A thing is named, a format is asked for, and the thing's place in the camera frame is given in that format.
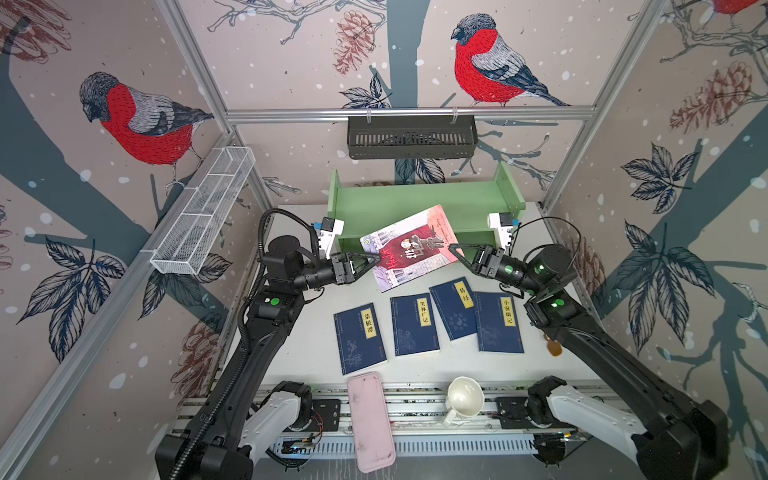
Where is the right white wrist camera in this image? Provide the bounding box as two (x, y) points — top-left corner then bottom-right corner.
(488, 212), (520, 248)

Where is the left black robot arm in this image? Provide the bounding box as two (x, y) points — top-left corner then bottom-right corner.
(155, 208), (380, 479)

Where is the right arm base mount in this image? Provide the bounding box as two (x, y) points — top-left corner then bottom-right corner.
(494, 396), (575, 431)

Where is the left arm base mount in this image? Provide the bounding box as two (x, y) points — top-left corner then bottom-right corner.
(284, 399), (341, 433)

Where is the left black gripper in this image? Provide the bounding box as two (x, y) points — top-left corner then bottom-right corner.
(291, 252), (379, 294)

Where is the brown bear plush keychain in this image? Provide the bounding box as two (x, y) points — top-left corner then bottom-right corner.
(544, 336), (563, 357)

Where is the dark grey hanging basket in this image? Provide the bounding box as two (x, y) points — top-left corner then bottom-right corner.
(347, 115), (478, 160)

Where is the white ceramic mug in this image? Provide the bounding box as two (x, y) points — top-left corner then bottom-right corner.
(443, 376), (485, 427)

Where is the white wire mesh basket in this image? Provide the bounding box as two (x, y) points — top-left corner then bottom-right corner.
(150, 146), (255, 275)

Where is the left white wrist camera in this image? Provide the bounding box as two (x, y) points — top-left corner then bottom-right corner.
(315, 217), (344, 259)

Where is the pink pencil case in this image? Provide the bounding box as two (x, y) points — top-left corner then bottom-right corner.
(347, 372), (396, 474)

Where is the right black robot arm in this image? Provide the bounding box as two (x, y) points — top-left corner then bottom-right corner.
(448, 224), (730, 479)

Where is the red pink Hamlet book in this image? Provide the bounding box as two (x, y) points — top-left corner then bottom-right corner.
(360, 205), (458, 293)

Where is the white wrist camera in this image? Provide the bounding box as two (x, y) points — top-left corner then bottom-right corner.
(315, 217), (344, 259)
(488, 212), (520, 248)

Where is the green wooden two-tier shelf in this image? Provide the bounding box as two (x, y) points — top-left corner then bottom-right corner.
(327, 164), (526, 252)

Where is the blue book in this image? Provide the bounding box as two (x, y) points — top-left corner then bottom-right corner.
(333, 303), (387, 376)
(474, 292), (524, 354)
(429, 277), (477, 341)
(390, 293), (440, 357)

